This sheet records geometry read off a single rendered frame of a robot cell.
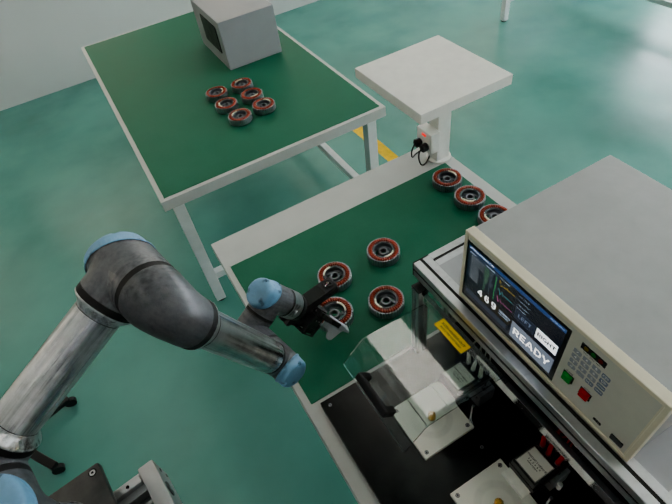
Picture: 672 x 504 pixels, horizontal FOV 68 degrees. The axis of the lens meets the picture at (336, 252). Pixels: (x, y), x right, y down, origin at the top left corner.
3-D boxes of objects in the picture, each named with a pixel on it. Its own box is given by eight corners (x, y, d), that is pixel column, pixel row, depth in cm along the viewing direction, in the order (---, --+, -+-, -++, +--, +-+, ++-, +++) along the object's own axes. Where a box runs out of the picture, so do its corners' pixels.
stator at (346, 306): (332, 341, 142) (331, 333, 139) (308, 317, 149) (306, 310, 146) (361, 318, 146) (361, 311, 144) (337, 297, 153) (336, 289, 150)
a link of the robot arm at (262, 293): (237, 298, 120) (257, 269, 120) (264, 308, 129) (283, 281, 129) (255, 316, 116) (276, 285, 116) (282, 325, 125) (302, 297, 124)
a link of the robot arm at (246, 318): (243, 365, 115) (270, 326, 115) (216, 337, 122) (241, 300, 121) (262, 368, 122) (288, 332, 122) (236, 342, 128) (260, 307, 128)
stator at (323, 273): (358, 274, 166) (357, 266, 164) (341, 298, 160) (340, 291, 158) (329, 263, 171) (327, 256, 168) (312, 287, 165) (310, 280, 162)
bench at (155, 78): (214, 310, 259) (160, 202, 204) (129, 144, 375) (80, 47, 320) (390, 221, 288) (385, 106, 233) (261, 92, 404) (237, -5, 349)
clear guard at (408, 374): (403, 453, 100) (403, 441, 96) (343, 364, 115) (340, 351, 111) (526, 372, 109) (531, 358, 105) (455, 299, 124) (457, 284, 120)
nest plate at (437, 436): (425, 461, 122) (425, 459, 121) (390, 411, 131) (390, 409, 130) (474, 428, 126) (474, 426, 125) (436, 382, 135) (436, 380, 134)
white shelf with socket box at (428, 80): (419, 226, 178) (420, 115, 145) (364, 174, 201) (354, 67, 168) (495, 187, 187) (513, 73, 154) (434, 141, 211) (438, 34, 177)
